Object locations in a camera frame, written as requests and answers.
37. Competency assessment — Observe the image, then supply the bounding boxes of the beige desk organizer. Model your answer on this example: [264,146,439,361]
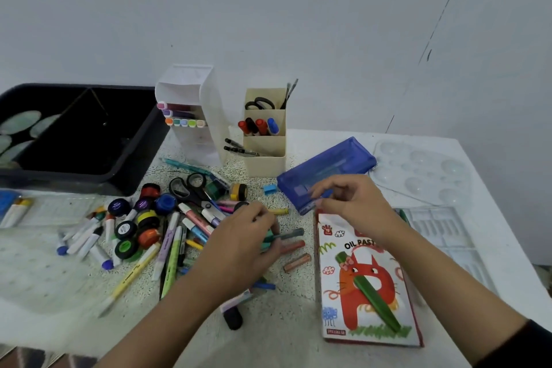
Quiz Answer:
[242,87,288,178]

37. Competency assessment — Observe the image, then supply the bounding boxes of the thin paint brushes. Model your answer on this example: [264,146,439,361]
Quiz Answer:
[280,78,299,110]

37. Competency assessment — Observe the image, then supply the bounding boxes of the cluster of small paint pots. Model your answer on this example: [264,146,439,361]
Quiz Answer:
[106,182,177,262]

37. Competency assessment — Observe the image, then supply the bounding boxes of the blue mesh pencil case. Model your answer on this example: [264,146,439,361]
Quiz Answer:
[276,137,377,216]

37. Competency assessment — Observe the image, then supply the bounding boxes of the white slanted pen holder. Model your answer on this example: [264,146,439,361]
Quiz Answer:
[154,63,230,168]

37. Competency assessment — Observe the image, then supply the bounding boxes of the black sleeve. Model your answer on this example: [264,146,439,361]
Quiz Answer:
[474,319,552,368]

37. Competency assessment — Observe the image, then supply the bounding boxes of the white tube yellow cap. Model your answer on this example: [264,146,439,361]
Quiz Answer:
[0,197,34,229]

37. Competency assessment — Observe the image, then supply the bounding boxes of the pink oil pastel stick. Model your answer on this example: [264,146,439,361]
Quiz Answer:
[283,253,312,274]

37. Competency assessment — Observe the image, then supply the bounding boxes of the row of pastel highlighter markers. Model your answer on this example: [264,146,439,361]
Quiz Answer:
[156,101,207,129]

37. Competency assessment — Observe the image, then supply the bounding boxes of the person's left hand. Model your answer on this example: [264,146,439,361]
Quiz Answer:
[189,202,283,304]

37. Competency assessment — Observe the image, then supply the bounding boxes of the pile of assorted markers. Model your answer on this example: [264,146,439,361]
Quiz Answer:
[55,201,277,317]

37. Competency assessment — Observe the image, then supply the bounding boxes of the clear round-well paint palette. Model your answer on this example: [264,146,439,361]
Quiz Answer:
[370,139,474,207]

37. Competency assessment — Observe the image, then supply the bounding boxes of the black plastic bin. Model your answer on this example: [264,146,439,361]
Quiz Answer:
[0,83,171,197]

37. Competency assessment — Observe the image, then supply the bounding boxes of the black scissors small handles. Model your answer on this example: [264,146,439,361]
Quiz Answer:
[244,96,276,111]

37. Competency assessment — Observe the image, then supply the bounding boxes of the clear plastic pastel tray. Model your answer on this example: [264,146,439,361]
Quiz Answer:
[394,206,497,296]

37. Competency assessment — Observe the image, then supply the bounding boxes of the dark green paint jar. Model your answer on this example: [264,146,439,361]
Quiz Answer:
[204,180,226,200]

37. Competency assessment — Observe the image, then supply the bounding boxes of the oil pastel box with cat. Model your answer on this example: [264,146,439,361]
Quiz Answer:
[315,209,424,348]

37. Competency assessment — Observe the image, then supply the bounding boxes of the person's right forearm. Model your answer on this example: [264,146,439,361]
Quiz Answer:
[379,225,529,366]

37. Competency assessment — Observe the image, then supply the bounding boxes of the teal pen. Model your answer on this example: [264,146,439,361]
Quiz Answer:
[161,157,213,177]

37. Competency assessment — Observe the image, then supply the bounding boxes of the black scissors large handles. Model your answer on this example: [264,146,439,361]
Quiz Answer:
[168,172,213,210]

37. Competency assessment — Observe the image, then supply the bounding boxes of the person's right hand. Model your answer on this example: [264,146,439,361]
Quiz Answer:
[310,174,407,248]

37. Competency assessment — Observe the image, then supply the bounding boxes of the person's left forearm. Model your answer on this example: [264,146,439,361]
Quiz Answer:
[94,271,227,368]

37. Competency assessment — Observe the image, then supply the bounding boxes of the white marker black cap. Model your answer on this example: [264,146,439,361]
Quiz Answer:
[219,289,256,331]

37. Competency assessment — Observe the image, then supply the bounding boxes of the clear plastic case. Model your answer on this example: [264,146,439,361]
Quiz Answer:
[0,188,109,229]

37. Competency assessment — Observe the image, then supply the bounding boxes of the grey oil pastel stick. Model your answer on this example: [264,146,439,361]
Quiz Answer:
[264,228,305,243]

